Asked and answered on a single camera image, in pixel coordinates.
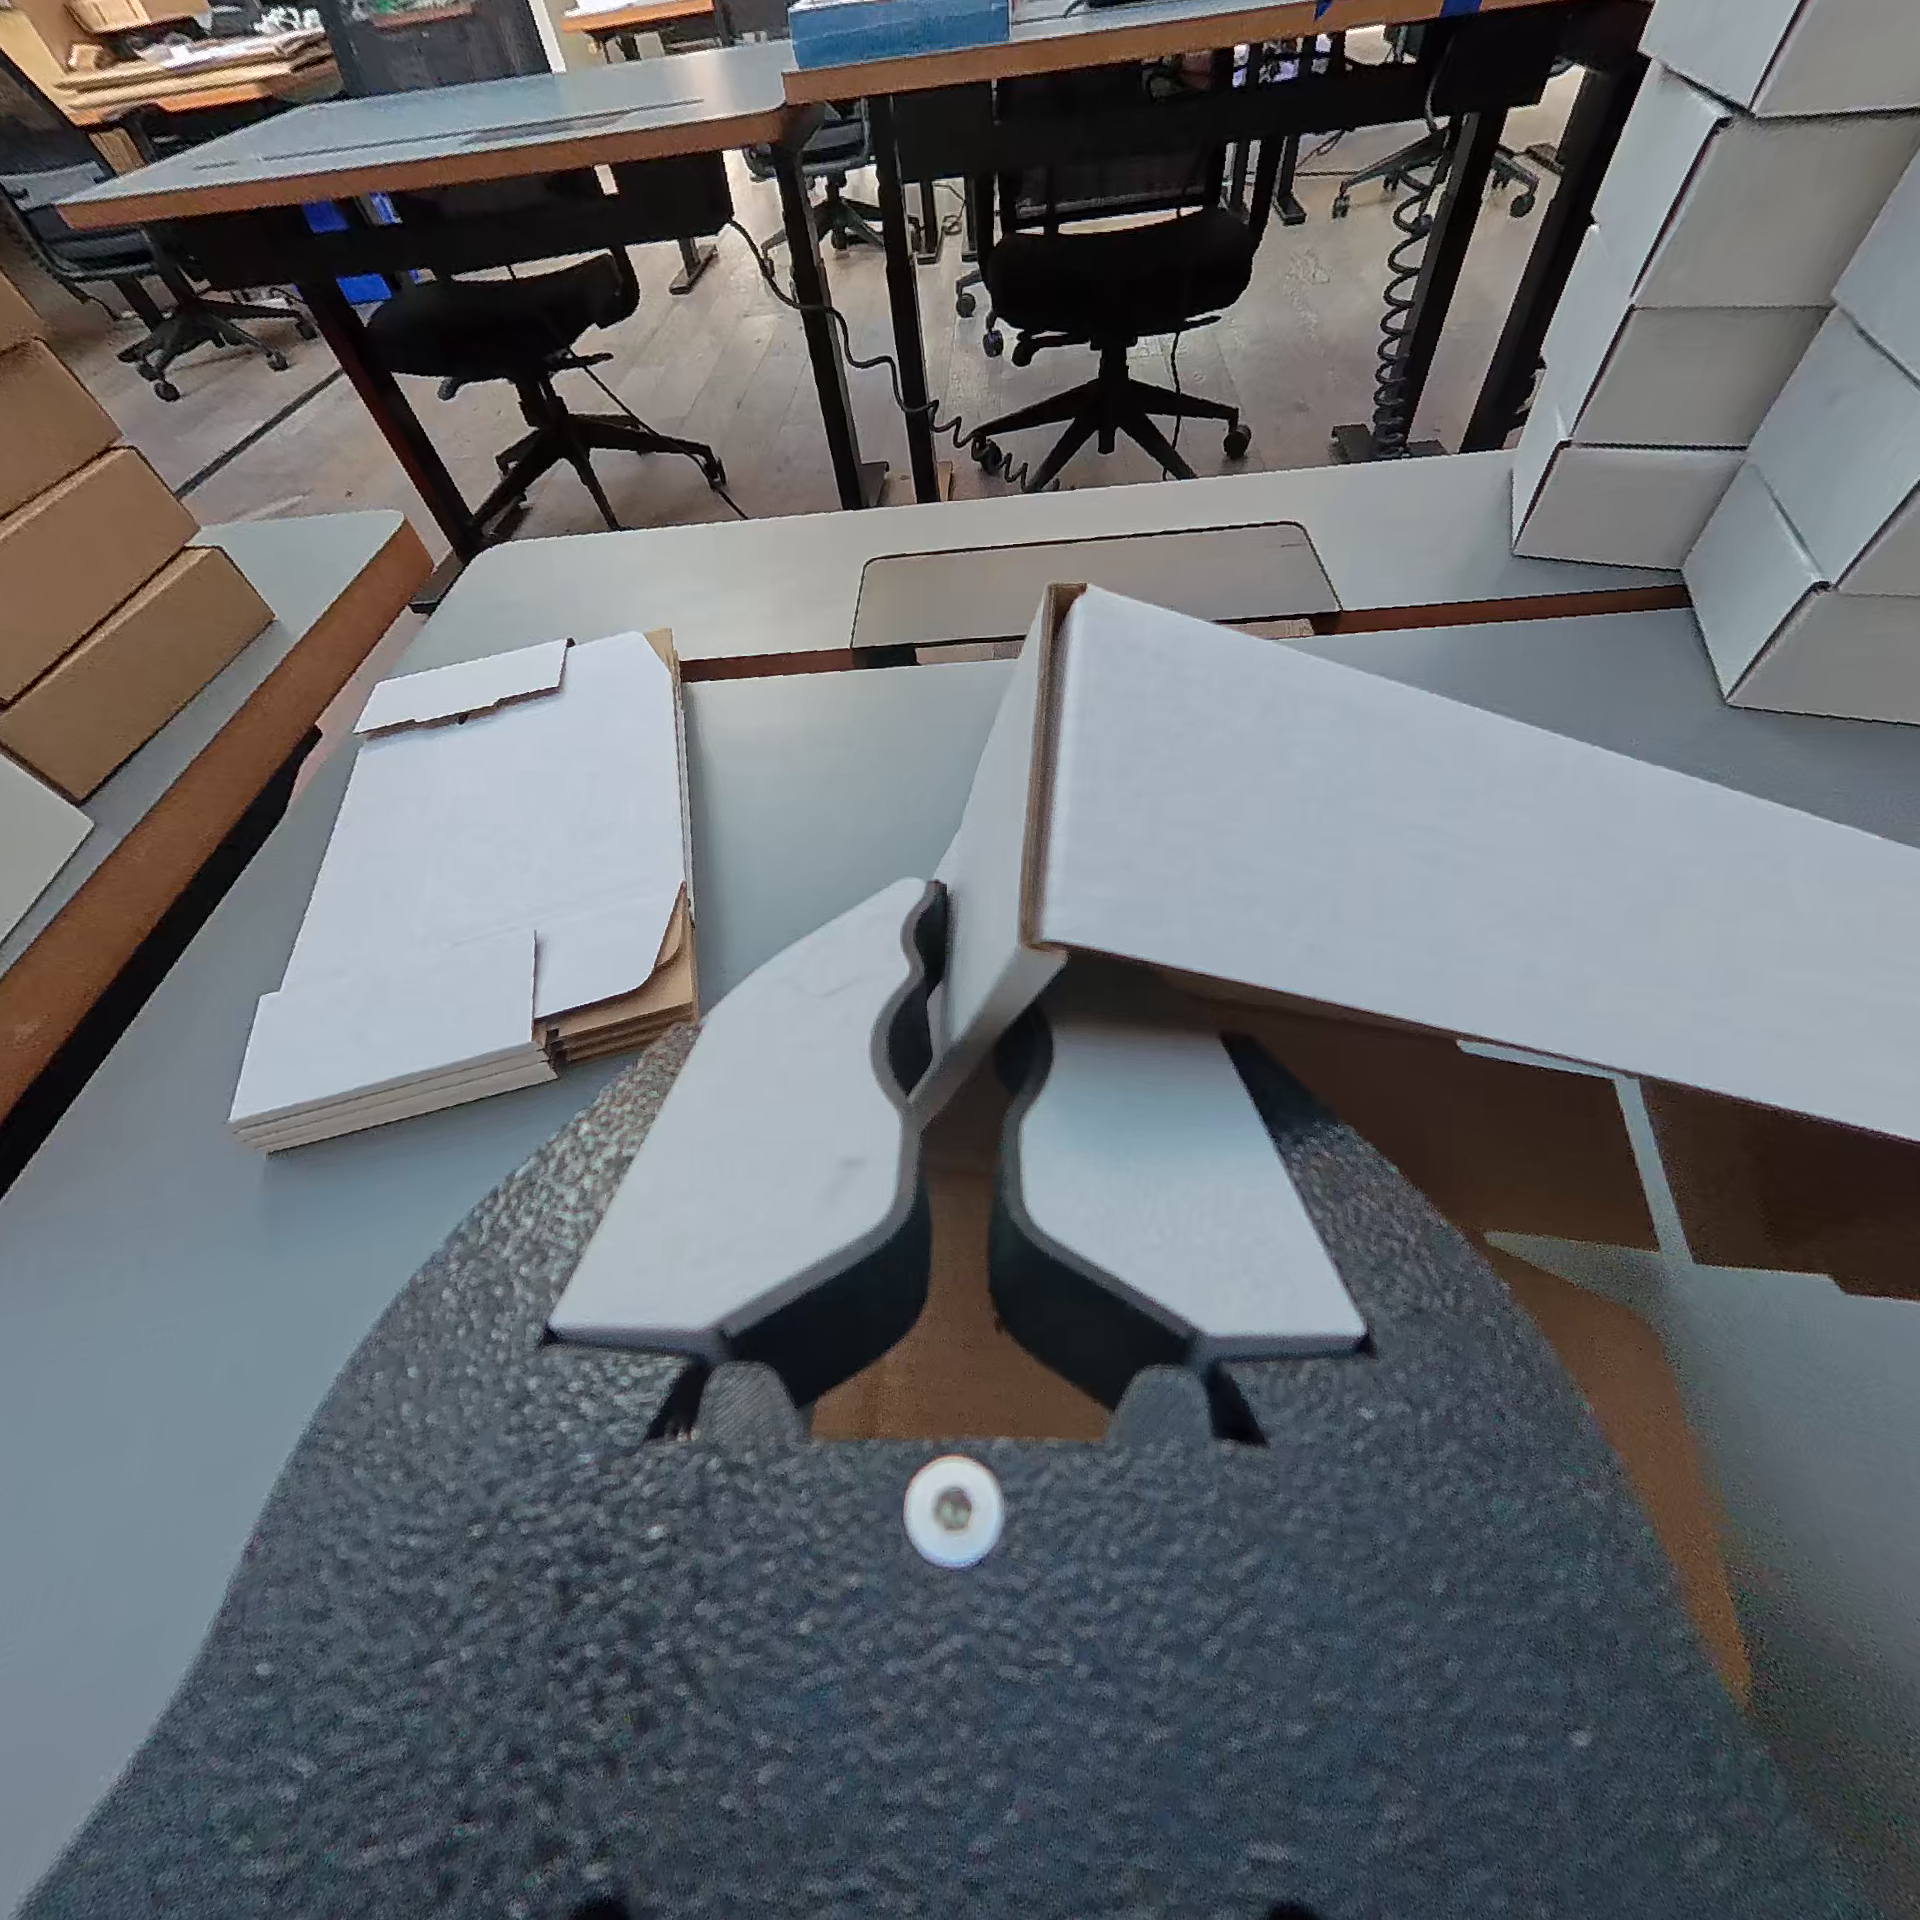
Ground coiled black cable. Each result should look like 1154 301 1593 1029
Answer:
1367 143 1449 461
724 217 1052 494

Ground white cardboard box brown inside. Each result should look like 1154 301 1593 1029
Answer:
809 584 1920 1720

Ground pile of flat brown cardboard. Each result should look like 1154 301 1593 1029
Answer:
47 23 345 127

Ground flat blue box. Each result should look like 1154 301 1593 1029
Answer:
786 0 1011 74

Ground grey desk black legs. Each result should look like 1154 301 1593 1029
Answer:
58 66 797 561
780 0 1659 513

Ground grey desk cable hatch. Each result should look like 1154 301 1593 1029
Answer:
850 520 1345 657

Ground closed white carton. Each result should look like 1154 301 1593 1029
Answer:
0 751 97 952

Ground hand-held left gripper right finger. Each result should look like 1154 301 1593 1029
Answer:
987 1009 1369 1416

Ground black mesh-back office chair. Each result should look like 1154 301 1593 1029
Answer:
363 247 731 538

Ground stack of white boxes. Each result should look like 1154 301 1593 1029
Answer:
1506 0 1920 730

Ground pile of flat white cardboard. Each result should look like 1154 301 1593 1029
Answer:
228 631 701 1157

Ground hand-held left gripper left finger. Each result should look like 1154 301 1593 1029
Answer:
547 878 954 1414

